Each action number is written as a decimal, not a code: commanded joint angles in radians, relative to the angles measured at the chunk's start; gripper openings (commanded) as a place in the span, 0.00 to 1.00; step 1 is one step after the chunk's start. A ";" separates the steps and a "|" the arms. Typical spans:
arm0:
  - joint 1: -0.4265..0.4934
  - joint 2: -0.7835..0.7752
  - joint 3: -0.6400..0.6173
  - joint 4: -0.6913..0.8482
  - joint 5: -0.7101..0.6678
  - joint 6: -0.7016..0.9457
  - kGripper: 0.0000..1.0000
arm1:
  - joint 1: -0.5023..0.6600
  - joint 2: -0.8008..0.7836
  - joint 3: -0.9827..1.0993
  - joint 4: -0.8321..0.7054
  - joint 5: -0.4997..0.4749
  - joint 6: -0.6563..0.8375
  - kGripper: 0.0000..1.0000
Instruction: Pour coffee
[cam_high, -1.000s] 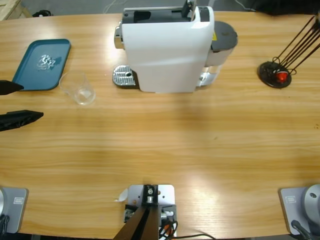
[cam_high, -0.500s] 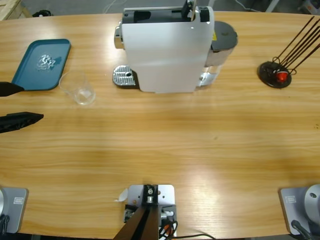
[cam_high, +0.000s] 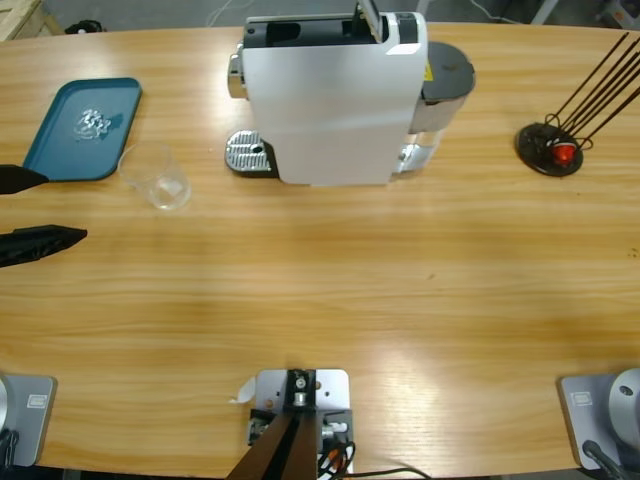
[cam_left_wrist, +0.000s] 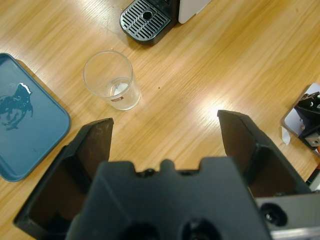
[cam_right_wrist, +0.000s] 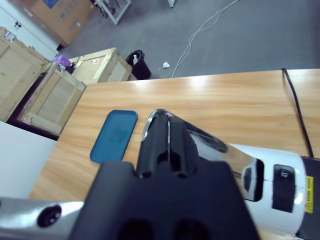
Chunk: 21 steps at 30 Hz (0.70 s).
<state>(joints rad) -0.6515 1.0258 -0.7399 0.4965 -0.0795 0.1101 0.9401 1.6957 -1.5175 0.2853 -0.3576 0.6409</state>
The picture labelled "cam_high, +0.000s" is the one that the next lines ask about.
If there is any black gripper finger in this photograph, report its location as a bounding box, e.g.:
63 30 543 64
0 163 50 197
0 224 89 269

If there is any clear glass cup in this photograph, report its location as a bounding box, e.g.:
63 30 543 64
118 141 194 212

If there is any silver coffee machine lever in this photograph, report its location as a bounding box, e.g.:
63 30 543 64
349 0 385 42

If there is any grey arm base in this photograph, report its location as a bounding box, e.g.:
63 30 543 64
557 368 640 471
0 373 59 469

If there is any white capsule coffee machine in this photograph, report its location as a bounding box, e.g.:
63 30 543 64
227 10 442 189

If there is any teal plastic tray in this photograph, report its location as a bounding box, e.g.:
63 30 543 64
22 76 144 182

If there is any black object on floor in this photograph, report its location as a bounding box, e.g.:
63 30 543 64
64 18 107 35

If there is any metal grated drip tray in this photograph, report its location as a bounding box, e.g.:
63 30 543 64
223 129 276 179

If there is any white paper tab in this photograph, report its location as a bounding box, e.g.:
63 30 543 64
228 377 259 405

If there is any clear water tank grey lid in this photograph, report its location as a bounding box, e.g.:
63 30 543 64
407 41 478 151

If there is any black capsule holder with rods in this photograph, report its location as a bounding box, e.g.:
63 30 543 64
515 32 640 178

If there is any grey orange floor equipment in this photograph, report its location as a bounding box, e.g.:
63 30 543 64
594 0 640 27

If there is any black base cable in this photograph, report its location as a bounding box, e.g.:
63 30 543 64
582 439 627 480
0 428 21 469

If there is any white cable on floor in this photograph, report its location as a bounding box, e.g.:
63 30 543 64
207 0 251 26

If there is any orange and black cable bundle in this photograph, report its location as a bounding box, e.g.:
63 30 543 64
317 439 357 476

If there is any thin black cable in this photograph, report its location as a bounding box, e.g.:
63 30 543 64
349 466 434 480

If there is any grey metal frame leg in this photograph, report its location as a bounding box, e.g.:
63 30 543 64
529 0 562 25

